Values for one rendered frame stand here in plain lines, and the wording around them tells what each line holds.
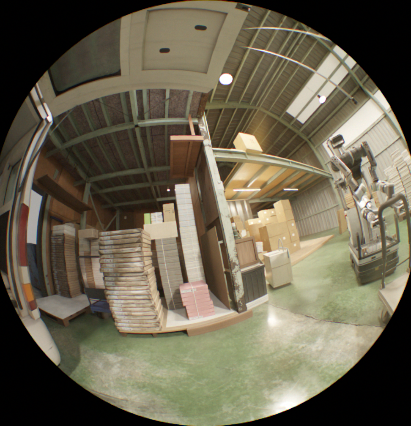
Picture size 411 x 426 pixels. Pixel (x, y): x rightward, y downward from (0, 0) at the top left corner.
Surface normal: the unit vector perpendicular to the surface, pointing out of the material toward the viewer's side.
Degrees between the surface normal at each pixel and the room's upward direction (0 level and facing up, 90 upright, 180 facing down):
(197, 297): 90
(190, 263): 90
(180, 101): 180
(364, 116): 90
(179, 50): 167
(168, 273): 90
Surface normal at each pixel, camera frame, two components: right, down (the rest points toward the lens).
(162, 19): -0.05, 0.95
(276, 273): -0.19, -0.23
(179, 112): 0.18, 0.95
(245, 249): 0.23, -0.30
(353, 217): -0.80, -0.02
